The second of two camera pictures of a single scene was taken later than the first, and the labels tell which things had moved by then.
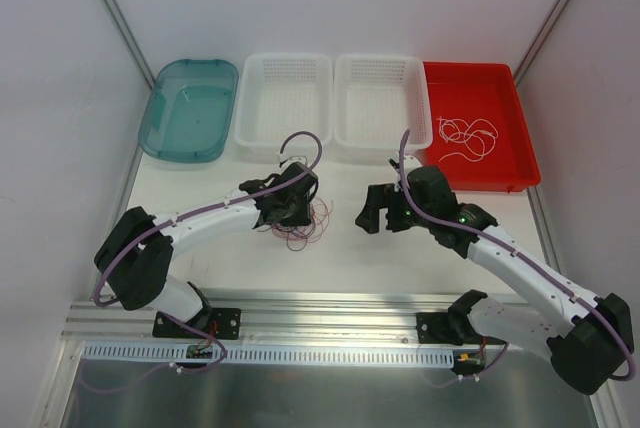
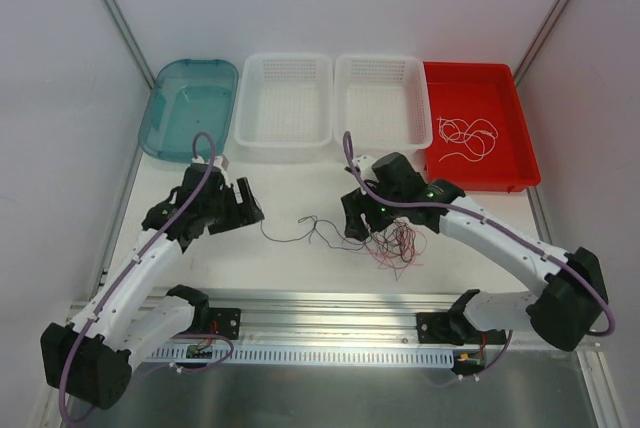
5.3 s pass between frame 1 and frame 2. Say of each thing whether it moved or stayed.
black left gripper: moved
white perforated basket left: stayed
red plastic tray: stayed
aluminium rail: stayed
